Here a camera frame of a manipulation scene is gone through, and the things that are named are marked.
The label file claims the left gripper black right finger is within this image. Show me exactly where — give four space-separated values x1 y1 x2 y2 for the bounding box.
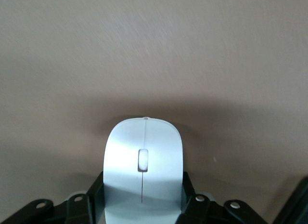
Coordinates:
179 171 270 224

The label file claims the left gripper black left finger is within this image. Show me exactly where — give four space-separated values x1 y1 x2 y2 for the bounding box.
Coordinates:
0 171 106 224

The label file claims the white computer mouse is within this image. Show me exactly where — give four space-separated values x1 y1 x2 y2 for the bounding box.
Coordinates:
103 117 183 224

